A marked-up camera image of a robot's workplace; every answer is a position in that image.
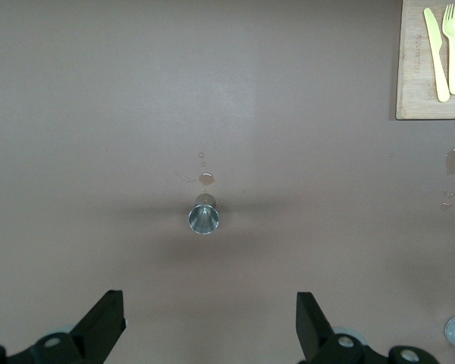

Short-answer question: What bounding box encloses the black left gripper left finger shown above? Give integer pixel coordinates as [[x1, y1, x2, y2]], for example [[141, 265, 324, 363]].
[[0, 290, 127, 364]]

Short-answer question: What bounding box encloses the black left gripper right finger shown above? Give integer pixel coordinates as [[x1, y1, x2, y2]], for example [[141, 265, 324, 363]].
[[296, 291, 440, 364]]

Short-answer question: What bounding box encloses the steel measuring cup jigger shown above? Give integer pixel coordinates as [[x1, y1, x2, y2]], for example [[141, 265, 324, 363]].
[[188, 193, 220, 235]]

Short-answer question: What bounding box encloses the wooden cutting board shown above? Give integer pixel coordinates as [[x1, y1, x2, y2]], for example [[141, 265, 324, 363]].
[[396, 0, 455, 121]]

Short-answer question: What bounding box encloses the yellow plastic knife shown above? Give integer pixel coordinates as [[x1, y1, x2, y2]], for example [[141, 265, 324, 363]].
[[423, 8, 451, 102]]

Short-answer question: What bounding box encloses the yellow plastic fork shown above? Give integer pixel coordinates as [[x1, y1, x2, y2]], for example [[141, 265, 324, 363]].
[[442, 3, 455, 96]]

